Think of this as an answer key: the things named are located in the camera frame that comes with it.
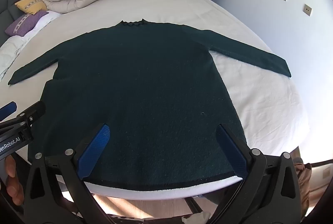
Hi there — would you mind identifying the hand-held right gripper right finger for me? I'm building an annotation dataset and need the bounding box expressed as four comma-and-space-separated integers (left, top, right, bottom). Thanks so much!
208, 124, 309, 224

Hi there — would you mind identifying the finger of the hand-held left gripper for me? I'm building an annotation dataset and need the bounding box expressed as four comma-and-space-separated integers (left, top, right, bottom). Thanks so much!
0, 101, 17, 122
0, 101, 47, 131

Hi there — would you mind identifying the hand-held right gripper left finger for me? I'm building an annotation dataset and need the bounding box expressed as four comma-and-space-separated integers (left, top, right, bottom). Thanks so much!
25, 123, 111, 224

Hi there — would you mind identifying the dark green sweater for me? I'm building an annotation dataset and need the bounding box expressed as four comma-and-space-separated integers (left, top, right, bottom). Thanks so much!
8, 19, 292, 191

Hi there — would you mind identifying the person's left hand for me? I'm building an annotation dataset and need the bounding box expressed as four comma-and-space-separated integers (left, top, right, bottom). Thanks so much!
0, 155, 25, 206

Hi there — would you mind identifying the bed with white sheet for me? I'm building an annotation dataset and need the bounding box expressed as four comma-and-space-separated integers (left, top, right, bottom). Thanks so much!
0, 0, 312, 201

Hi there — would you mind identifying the person's brown trouser leg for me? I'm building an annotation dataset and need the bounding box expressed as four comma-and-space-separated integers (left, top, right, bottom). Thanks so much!
293, 155, 313, 205

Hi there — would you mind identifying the purple patterned pillow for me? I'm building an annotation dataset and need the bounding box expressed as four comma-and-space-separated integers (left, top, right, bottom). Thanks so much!
5, 10, 50, 37

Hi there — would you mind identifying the yellow patterned pillow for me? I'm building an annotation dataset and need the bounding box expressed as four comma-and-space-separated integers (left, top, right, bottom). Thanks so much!
14, 0, 48, 16

